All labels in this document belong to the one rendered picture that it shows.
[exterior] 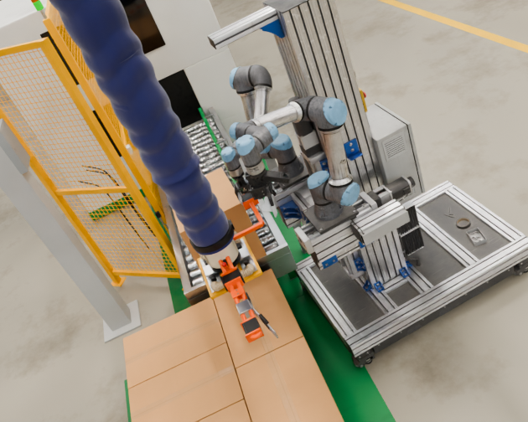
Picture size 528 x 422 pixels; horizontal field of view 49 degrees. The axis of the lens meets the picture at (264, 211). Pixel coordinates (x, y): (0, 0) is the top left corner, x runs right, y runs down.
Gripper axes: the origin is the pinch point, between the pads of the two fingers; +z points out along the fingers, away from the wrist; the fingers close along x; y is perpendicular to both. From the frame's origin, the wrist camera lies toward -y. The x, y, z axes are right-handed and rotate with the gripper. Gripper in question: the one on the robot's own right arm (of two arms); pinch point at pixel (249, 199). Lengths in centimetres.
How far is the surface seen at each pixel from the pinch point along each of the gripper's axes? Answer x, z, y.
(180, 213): -34, -36, 37
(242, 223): -9.0, 18.2, -6.8
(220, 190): -12.0, 8.8, -36.1
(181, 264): -56, 47, -36
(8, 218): -234, 106, -334
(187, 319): -64, 52, 8
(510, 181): 180, 107, -28
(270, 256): -2.6, 47.5, -3.7
